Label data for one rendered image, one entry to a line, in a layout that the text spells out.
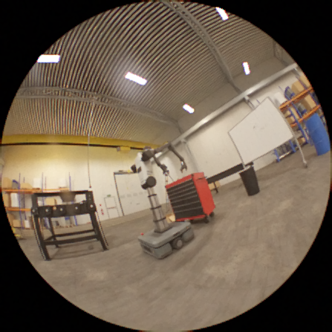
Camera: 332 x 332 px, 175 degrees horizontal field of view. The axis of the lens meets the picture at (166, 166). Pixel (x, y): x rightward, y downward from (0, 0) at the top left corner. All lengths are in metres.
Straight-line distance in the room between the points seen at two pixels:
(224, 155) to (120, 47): 11.01
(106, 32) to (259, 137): 8.41
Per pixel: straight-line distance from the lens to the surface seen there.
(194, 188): 1.86
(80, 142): 9.21
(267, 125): 3.36
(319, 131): 3.48
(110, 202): 11.58
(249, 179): 2.67
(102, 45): 7.90
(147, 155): 1.39
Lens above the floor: 0.70
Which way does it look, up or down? 16 degrees up
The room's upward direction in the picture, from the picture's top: 18 degrees counter-clockwise
